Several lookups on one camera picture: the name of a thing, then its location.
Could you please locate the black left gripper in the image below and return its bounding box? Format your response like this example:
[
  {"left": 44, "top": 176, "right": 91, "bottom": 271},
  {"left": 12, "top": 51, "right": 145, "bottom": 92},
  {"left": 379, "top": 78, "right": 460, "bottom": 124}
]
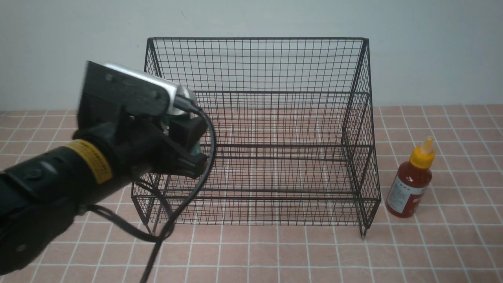
[{"left": 73, "top": 114, "right": 208, "bottom": 179}]

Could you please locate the red sauce bottle yellow cap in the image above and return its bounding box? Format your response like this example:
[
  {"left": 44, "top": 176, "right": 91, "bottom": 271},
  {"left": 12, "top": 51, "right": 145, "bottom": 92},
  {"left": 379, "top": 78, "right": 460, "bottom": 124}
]
[{"left": 385, "top": 137, "right": 435, "bottom": 218}]

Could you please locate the green-capped seasoning bottle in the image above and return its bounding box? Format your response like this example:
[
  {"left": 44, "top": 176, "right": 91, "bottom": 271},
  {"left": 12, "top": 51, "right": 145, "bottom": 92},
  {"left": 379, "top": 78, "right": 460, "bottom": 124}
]
[{"left": 160, "top": 108, "right": 201, "bottom": 155}]

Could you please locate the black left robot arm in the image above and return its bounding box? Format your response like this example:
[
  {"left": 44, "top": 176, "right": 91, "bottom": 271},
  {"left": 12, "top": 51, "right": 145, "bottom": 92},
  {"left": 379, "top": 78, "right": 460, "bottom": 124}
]
[{"left": 1, "top": 115, "right": 209, "bottom": 275}]

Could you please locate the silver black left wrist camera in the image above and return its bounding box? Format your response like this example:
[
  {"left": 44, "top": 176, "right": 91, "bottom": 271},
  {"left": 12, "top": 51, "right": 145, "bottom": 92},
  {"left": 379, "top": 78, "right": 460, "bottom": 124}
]
[{"left": 77, "top": 61, "right": 196, "bottom": 129}]

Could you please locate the black wire mesh rack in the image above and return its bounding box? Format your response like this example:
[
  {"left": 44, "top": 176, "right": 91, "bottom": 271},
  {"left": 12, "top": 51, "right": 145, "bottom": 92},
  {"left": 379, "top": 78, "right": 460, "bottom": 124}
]
[{"left": 144, "top": 37, "right": 381, "bottom": 238}]

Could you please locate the black left camera cable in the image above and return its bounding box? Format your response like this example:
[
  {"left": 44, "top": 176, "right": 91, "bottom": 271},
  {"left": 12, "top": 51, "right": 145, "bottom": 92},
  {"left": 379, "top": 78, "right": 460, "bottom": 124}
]
[{"left": 84, "top": 96, "right": 217, "bottom": 283}]

